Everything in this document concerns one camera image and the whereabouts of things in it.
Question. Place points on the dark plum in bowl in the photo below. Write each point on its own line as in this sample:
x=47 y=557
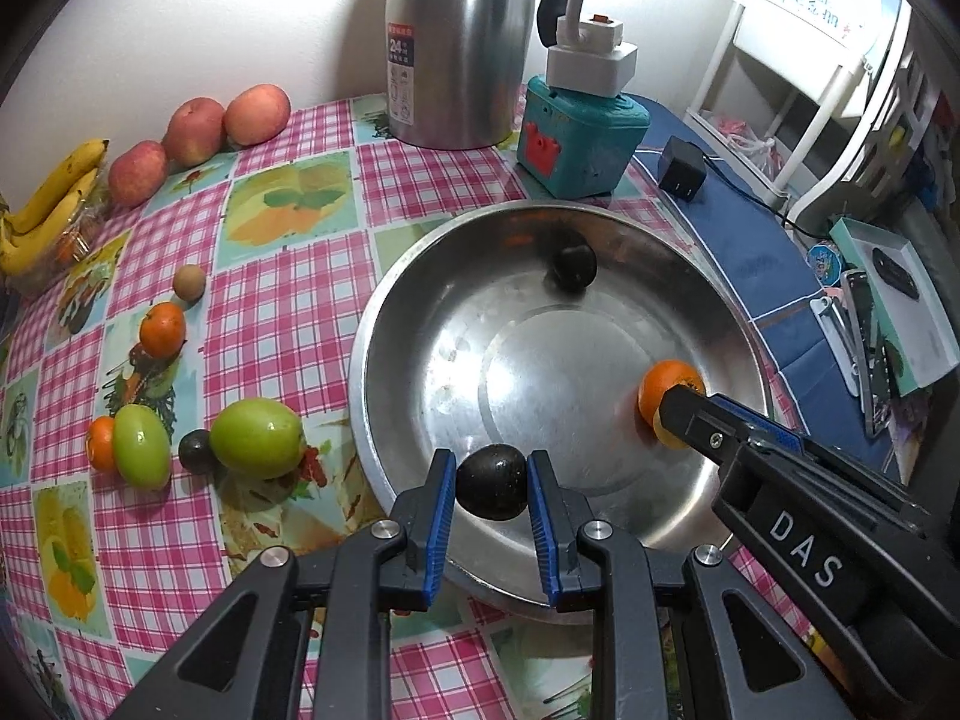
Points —
x=574 y=264

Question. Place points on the red apple middle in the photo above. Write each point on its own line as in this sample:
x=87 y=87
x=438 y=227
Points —
x=195 y=132

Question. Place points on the large steel bowl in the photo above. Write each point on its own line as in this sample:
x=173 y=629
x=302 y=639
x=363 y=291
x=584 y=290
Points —
x=467 y=341

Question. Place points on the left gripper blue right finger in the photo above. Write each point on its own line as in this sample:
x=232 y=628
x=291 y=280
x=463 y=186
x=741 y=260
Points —
x=569 y=580

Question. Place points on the pink checked fruit tablecloth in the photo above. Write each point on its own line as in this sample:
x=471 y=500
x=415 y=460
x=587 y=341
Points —
x=98 y=578

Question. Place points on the red apple left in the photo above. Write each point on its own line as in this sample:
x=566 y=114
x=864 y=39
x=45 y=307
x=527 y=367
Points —
x=137 y=174

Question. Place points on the white shelf rack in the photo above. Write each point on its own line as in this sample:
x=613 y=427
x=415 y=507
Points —
x=821 y=106

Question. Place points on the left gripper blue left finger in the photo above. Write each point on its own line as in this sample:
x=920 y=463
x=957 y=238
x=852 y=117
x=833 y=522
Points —
x=411 y=566

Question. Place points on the red apple right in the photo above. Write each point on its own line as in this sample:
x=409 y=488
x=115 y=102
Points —
x=257 y=115

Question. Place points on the teal toy box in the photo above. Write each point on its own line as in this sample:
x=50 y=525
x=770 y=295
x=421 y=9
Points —
x=577 y=145

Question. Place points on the stainless steel thermos jug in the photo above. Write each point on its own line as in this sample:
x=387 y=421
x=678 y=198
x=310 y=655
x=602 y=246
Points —
x=455 y=67

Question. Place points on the teal box with remote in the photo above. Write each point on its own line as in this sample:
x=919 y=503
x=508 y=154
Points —
x=913 y=321

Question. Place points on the black power adapter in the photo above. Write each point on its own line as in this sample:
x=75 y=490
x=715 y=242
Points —
x=681 y=169

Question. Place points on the green fruit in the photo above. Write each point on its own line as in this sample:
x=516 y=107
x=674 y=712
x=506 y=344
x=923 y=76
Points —
x=141 y=448
x=258 y=437

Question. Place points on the clear plastic fruit tray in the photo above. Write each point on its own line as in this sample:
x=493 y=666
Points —
x=52 y=251

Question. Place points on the dark plum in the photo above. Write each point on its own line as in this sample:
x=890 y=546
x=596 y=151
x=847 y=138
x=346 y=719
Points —
x=196 y=454
x=492 y=483
x=574 y=264

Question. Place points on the white lamp base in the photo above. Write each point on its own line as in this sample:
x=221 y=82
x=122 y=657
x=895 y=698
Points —
x=584 y=55

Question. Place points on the red apple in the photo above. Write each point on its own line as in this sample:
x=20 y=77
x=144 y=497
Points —
x=195 y=132
x=257 y=115
x=137 y=174

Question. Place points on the orange mandarin with stem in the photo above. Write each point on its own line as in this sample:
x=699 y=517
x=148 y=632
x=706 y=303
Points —
x=98 y=445

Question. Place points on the brown kiwi fruit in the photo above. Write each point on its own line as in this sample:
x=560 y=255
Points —
x=189 y=283

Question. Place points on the yellow banana bunch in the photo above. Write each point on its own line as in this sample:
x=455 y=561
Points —
x=51 y=209

